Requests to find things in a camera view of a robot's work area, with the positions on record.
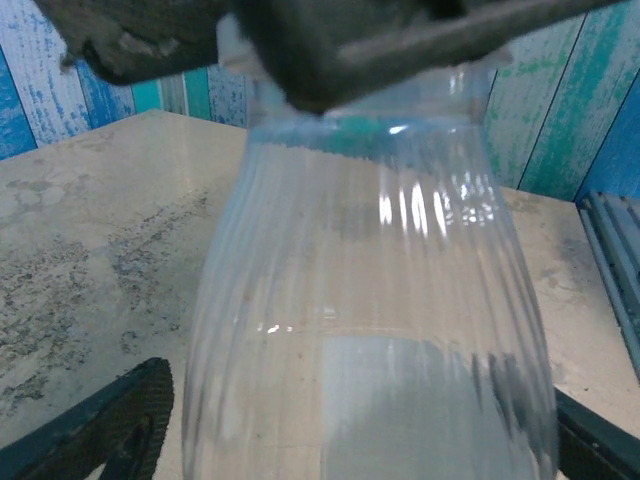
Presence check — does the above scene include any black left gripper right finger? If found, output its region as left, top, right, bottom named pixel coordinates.
left=554, top=387, right=640, bottom=480

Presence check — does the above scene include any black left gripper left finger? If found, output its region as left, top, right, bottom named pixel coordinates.
left=0, top=356, right=176, bottom=480

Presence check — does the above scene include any clear ribbed labelled bottle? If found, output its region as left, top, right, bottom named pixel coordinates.
left=180, top=62, right=560, bottom=480

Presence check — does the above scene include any aluminium frame post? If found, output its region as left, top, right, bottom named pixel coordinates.
left=158, top=69, right=189, bottom=117

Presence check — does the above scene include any aluminium mounting rail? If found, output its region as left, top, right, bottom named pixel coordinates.
left=578, top=188, right=640, bottom=379

